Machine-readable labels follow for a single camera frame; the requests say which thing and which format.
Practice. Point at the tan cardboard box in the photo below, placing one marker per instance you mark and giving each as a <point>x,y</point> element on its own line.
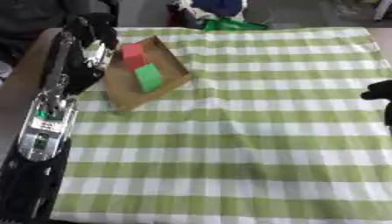
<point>145,75</point>

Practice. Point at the green block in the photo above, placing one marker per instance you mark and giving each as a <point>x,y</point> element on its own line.
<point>149,77</point>

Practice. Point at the green bag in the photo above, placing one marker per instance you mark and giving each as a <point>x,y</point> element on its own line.
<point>232,25</point>

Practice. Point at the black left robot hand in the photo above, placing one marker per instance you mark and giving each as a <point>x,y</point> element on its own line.
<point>76,73</point>

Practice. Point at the red block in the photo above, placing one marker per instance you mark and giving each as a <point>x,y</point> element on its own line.
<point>135,57</point>

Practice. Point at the pile of bags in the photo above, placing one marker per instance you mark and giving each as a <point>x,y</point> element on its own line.
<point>209,10</point>

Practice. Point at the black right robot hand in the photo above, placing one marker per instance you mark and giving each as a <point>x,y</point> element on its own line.
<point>380,90</point>

